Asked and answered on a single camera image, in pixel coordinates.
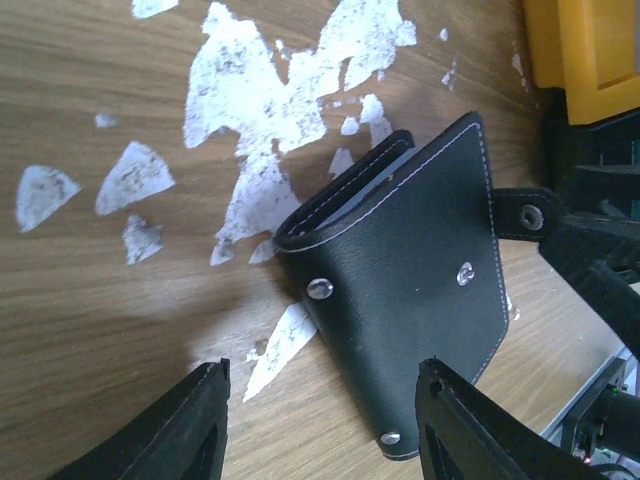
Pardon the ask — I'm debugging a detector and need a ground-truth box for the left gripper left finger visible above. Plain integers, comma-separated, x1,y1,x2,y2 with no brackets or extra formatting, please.
51,358,230,479

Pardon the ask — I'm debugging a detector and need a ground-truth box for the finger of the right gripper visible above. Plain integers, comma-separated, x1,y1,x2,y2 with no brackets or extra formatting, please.
539,215,639,357

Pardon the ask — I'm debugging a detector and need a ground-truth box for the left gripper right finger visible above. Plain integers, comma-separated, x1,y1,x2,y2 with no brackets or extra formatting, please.
415,359,600,480

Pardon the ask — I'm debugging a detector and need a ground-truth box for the black card holder wallet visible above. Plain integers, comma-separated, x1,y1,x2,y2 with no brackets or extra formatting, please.
275,112,560,460

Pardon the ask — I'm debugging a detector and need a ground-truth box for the black bin with teal item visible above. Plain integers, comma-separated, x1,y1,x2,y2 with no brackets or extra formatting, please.
542,102,639,220

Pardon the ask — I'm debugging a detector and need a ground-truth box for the yellow bin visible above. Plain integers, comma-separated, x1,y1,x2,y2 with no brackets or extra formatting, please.
523,0,639,125

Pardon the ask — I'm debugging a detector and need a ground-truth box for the aluminium rail front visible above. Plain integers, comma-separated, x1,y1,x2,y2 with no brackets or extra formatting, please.
540,347,633,446

